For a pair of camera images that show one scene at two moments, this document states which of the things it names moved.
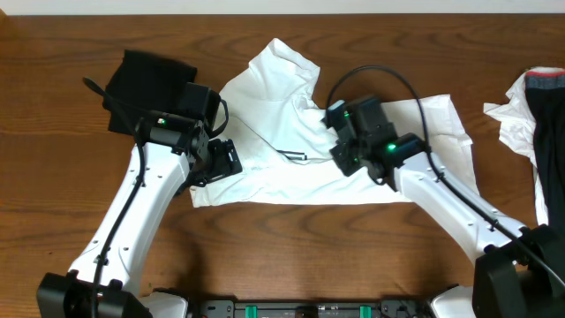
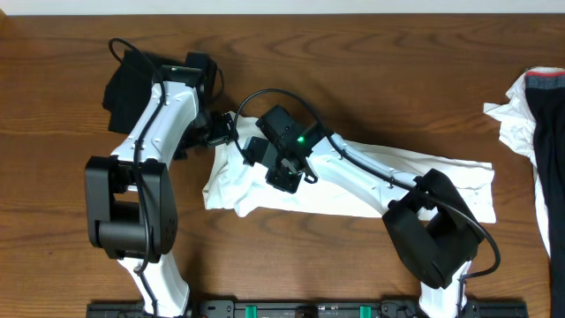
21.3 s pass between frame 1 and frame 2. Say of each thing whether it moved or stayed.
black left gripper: moved
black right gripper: moved
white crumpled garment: stayed
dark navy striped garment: stayed
